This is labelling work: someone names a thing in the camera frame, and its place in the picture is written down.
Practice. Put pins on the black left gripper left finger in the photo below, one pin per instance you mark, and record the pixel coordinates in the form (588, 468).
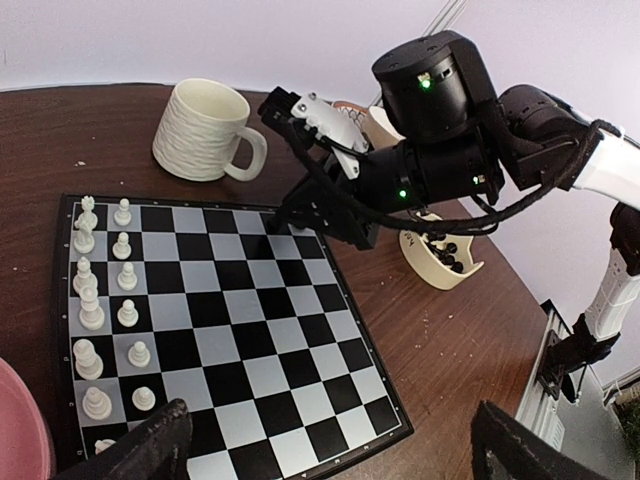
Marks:
(157, 448)

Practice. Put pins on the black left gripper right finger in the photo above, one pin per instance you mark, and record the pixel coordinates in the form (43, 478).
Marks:
(502, 444)

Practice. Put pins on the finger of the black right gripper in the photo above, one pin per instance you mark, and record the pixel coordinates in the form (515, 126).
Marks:
(302, 207)

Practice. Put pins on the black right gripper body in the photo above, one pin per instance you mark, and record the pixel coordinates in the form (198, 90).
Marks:
(348, 226)

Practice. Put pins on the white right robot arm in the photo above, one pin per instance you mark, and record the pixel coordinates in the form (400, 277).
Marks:
(468, 159)

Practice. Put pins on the white chess pawn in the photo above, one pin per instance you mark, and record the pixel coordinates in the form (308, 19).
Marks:
(143, 398)
(139, 355)
(127, 314)
(127, 278)
(122, 215)
(122, 248)

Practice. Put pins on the white chess knight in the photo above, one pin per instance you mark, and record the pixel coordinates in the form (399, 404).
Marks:
(83, 241)
(102, 445)

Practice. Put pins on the white chess bishop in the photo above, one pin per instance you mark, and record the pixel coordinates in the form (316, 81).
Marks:
(96, 404)
(84, 276)

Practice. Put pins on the cream bowl of black pieces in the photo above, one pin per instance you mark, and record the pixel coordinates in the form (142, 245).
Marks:
(441, 260)

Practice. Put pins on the white chess king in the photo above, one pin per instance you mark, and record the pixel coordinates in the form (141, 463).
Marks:
(88, 364)

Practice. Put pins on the white chess queen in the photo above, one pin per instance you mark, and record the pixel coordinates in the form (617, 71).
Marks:
(91, 315)

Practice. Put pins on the white chess rook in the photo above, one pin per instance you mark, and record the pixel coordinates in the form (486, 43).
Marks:
(87, 215)

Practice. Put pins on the white ceramic cup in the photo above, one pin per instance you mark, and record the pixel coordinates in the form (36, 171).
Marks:
(379, 130)

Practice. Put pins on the floral patterned saucer plate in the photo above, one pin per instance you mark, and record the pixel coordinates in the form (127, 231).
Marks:
(350, 112)

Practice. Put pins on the black and white chessboard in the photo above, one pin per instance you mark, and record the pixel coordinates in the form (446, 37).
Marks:
(258, 333)

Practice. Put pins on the white ribbed ceramic mug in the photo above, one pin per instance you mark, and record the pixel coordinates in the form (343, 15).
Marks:
(203, 134)

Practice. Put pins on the pink bowl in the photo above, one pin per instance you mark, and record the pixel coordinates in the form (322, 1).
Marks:
(26, 447)

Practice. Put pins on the aluminium front rail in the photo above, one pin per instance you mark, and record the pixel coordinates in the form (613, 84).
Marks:
(586, 431)

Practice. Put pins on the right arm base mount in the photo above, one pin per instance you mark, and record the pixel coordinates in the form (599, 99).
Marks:
(561, 357)

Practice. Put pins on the aluminium frame post right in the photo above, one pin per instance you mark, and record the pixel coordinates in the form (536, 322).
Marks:
(446, 17)

